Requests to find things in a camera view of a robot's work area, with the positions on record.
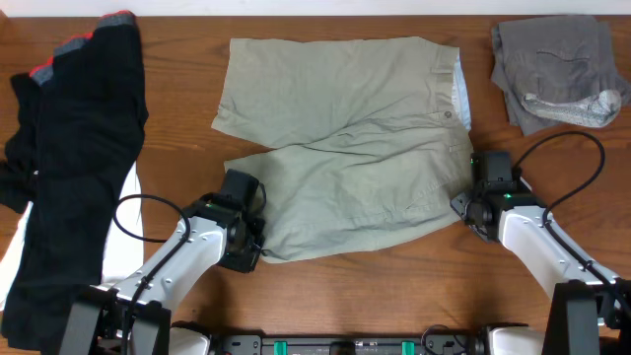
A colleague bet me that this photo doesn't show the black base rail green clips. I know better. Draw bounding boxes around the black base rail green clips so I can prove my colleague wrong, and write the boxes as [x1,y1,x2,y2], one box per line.
[170,322,489,355]

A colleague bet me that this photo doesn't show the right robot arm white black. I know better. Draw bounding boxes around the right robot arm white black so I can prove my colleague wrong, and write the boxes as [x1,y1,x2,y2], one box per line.
[451,191,630,354]

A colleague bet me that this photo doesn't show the black garment with red-grey trim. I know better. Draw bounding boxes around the black garment with red-grey trim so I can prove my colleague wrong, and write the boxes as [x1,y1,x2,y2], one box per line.
[1,12,148,354]

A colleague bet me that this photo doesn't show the white garment under pile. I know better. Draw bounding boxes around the white garment under pile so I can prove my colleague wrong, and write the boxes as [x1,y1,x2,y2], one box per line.
[1,161,144,307]

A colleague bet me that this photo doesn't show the folded grey shorts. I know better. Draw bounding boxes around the folded grey shorts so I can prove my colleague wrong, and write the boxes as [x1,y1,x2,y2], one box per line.
[491,16,630,135]

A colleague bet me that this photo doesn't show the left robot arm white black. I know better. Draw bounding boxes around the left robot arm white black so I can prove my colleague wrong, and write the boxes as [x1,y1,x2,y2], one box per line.
[60,193,265,355]

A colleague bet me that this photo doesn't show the khaki shorts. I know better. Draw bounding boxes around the khaki shorts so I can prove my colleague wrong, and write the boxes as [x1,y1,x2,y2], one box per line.
[212,36,472,263]

